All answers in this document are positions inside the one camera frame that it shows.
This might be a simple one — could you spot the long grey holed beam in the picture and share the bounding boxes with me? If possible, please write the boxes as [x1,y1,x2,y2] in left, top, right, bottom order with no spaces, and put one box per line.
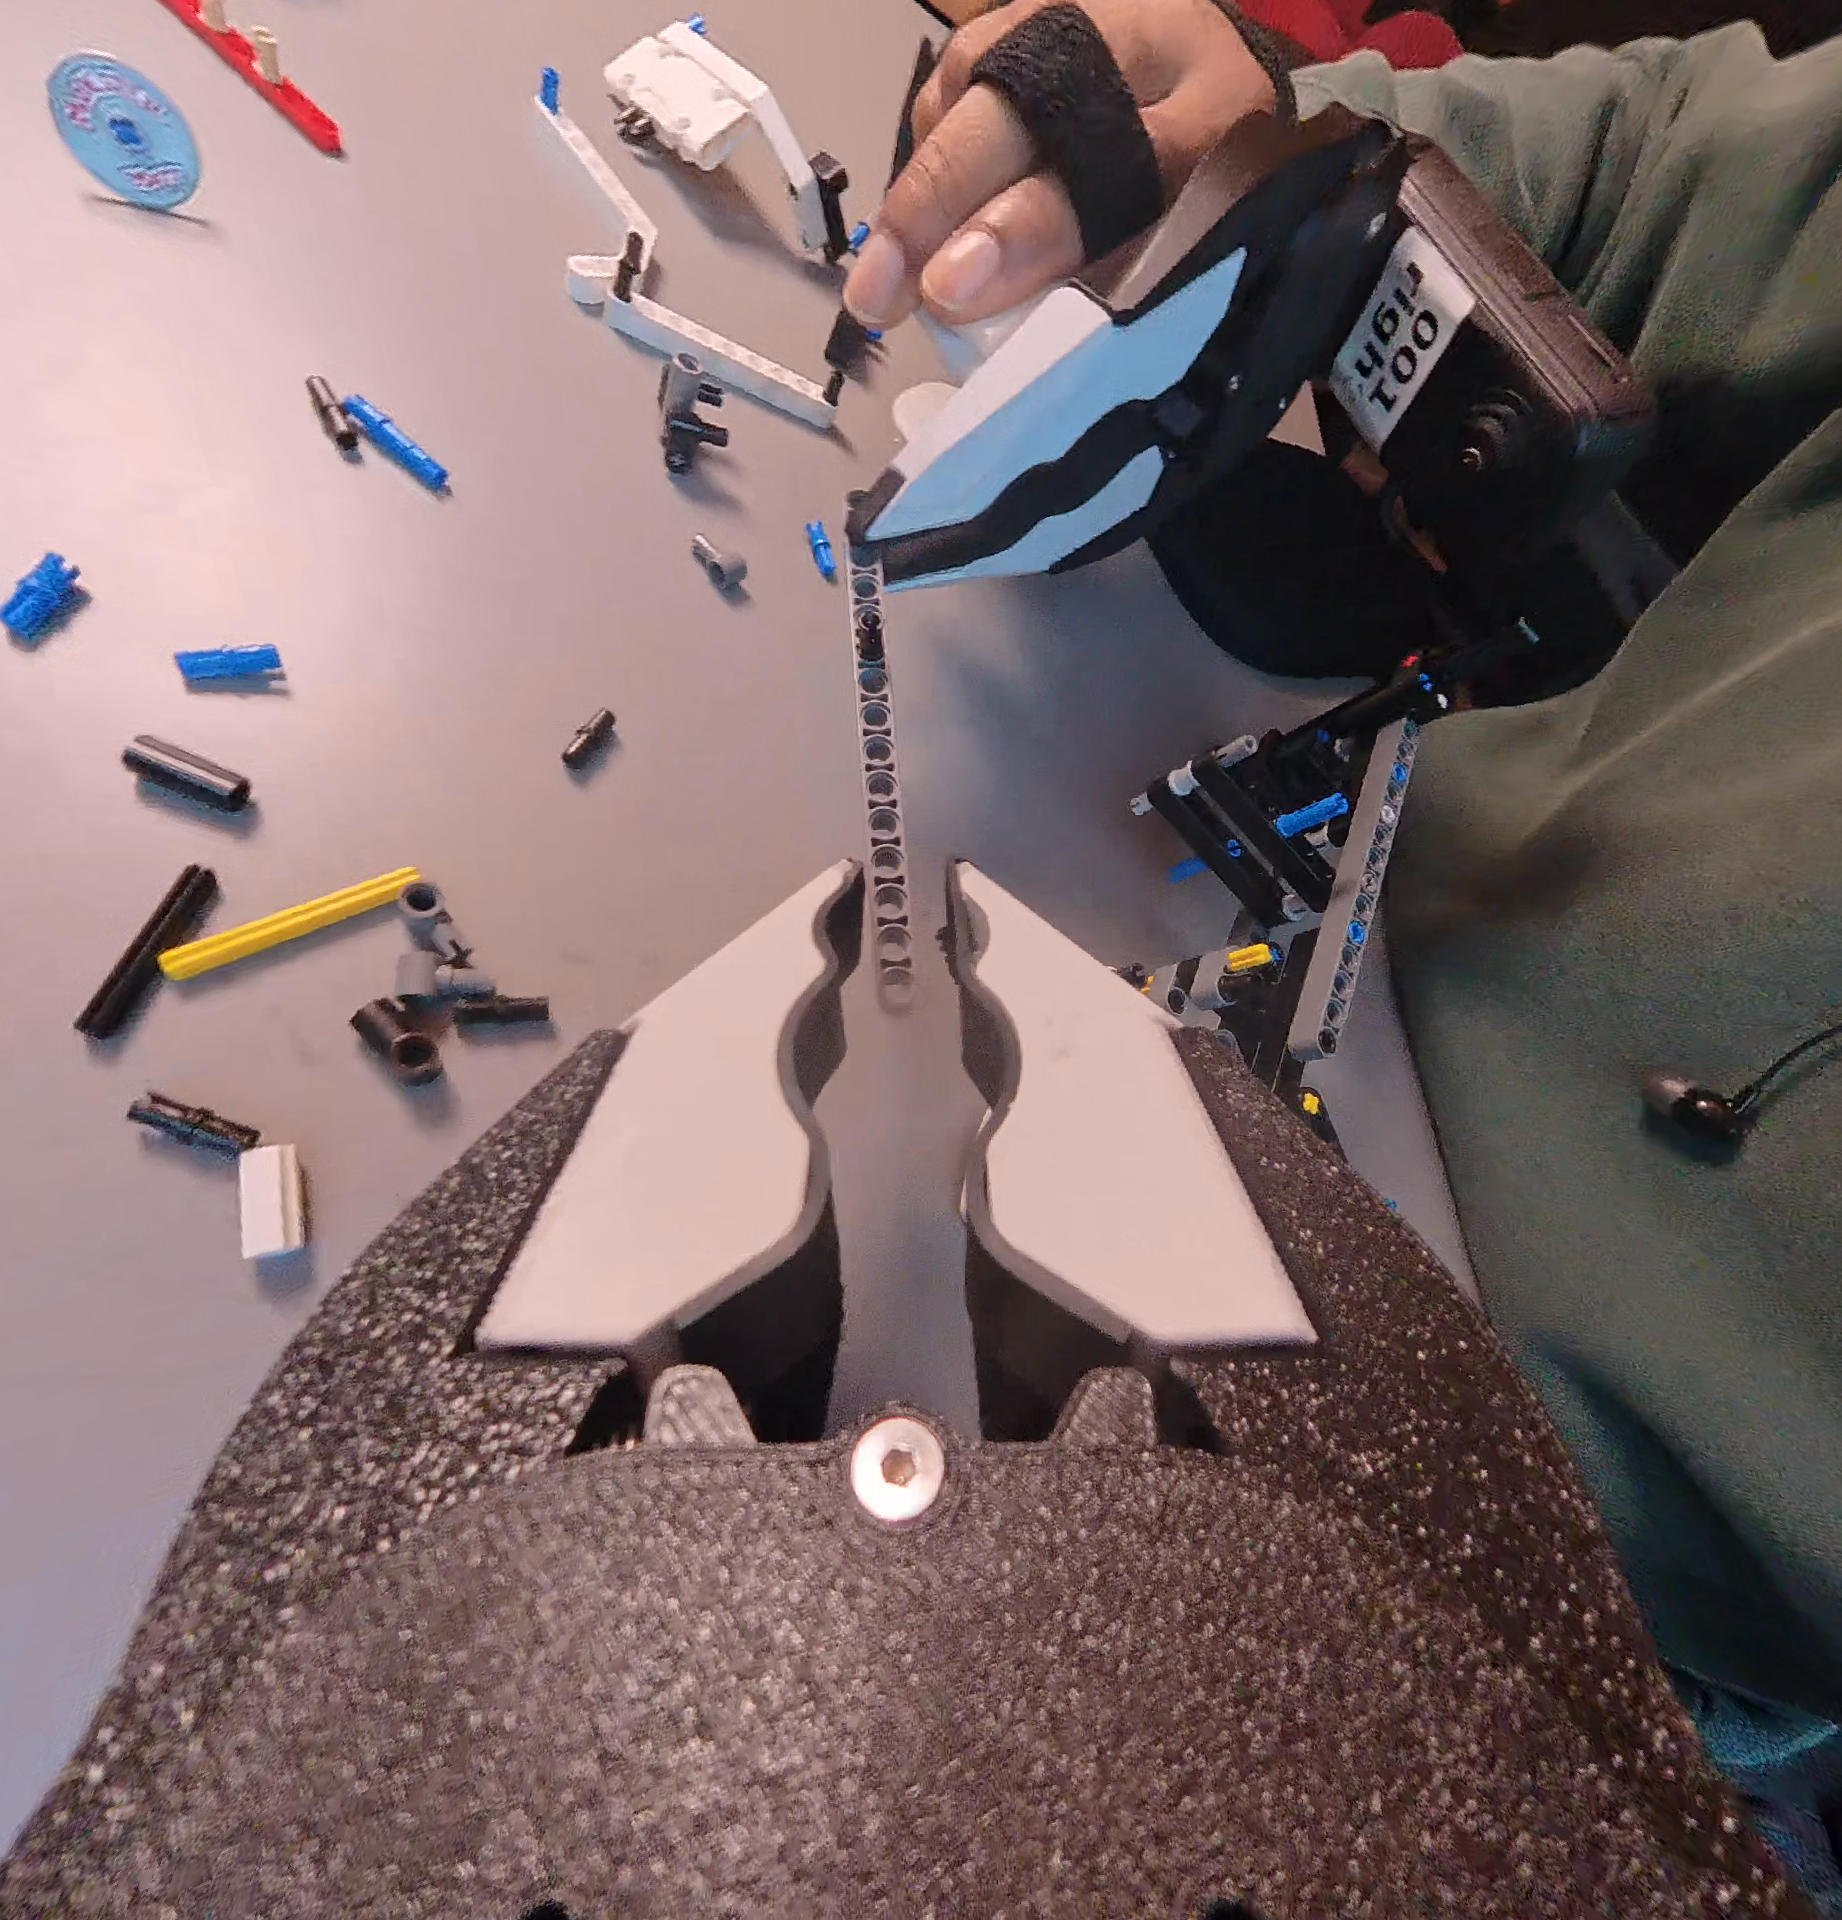
[846,544,928,1010]

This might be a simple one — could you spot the short blue connector pin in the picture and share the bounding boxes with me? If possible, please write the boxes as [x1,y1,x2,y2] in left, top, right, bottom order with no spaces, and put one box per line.
[0,550,84,650]

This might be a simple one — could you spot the black earphone cable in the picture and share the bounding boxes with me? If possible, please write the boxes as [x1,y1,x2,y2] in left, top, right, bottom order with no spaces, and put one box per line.
[1640,1010,1842,1149]

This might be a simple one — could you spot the red beam with tan pins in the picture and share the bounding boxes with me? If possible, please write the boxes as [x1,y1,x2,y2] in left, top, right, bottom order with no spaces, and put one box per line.
[161,0,343,149]

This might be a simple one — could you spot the white panel assembly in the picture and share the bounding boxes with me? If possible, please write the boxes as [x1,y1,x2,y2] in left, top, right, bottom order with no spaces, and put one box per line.
[604,17,884,263]

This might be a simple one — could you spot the long black pin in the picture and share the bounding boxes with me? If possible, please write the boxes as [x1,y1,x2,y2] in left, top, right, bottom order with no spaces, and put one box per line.
[123,1090,259,1153]

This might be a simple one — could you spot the grey desk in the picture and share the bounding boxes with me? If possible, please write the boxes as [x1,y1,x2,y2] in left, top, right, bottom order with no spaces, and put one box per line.
[0,0,1477,1862]

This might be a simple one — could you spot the person's right hand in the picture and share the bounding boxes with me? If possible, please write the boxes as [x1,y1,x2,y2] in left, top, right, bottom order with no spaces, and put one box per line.
[846,0,1293,325]

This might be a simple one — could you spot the black short connector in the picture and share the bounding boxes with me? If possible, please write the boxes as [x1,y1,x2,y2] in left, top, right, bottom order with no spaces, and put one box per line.
[351,995,448,1087]

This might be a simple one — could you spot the blue round printed disc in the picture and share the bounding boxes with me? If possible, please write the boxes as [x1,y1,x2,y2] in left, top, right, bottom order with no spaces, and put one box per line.
[41,50,207,204]

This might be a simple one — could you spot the person's leg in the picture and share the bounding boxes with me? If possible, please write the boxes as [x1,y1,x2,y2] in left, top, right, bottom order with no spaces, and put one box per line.
[1673,1665,1842,1920]

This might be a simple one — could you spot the yellow axle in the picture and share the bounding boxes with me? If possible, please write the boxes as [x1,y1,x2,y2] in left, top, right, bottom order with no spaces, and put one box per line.
[161,863,423,983]

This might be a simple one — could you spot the black tube connector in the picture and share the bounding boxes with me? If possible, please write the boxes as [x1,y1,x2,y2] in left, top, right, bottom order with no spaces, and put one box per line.
[123,731,253,817]

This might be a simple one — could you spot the white angled beam assembly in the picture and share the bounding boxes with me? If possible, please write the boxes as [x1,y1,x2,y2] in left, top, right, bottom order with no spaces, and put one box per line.
[531,67,884,427]

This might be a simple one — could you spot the long blue pin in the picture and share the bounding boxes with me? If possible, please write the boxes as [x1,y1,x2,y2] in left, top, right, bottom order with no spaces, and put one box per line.
[343,391,448,496]

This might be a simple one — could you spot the small white block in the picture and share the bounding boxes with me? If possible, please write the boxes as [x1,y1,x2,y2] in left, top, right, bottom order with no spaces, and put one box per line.
[241,1141,311,1256]

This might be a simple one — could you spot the black toy truck chassis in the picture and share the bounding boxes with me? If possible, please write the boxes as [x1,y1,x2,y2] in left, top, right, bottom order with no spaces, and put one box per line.
[1121,623,1535,1109]

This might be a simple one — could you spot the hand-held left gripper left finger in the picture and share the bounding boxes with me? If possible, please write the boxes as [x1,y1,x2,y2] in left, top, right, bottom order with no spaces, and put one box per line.
[471,855,867,1440]

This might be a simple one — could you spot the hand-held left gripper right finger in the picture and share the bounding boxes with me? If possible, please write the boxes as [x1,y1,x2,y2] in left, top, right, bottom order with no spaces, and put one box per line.
[949,855,1316,1450]

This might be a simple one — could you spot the red plastic chair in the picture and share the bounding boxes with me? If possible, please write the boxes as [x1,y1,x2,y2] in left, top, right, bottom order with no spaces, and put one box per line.
[1280,0,1465,67]

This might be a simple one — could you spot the grey elbow connector with pin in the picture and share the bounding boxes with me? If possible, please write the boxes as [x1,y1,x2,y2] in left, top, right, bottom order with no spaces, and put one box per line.
[395,949,551,1024]

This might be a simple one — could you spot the dark pin connector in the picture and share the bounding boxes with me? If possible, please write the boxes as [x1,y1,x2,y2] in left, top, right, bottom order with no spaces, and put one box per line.
[656,356,726,476]

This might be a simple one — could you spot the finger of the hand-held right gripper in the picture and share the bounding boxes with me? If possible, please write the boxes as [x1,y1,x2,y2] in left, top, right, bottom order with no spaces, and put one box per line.
[876,427,1170,592]
[846,244,1249,566]

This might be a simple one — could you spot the black axle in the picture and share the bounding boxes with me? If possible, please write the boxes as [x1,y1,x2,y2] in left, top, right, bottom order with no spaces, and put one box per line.
[73,863,215,1041]

